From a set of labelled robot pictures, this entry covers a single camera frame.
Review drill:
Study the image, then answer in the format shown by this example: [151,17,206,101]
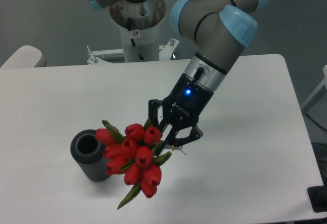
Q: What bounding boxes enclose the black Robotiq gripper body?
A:
[160,72,214,133]

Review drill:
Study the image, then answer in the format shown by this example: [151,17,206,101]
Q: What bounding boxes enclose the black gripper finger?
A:
[148,99,167,133]
[162,125,203,150]

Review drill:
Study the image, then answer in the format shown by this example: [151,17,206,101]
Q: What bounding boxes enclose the red tulip bouquet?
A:
[95,119,172,210]

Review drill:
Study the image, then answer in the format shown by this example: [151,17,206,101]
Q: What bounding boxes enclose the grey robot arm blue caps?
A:
[88,0,269,148]

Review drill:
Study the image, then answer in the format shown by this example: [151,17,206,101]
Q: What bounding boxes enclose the dark grey ribbed vase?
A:
[70,129,109,182]

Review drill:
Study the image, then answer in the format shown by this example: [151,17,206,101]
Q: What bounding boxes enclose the white chair backrest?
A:
[1,45,46,70]

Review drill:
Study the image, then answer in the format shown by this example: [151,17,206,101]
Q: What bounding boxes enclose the black device at table edge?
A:
[307,186,326,213]

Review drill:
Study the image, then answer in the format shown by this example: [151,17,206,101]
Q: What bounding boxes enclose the black cable on pedestal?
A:
[130,37,146,62]

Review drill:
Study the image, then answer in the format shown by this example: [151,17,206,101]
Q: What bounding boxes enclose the white pedestal base frame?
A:
[87,38,179,65]

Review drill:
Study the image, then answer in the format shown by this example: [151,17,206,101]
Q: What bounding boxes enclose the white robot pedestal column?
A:
[109,0,167,62]

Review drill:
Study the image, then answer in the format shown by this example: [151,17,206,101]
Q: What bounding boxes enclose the white furniture frame right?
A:
[300,65,326,114]

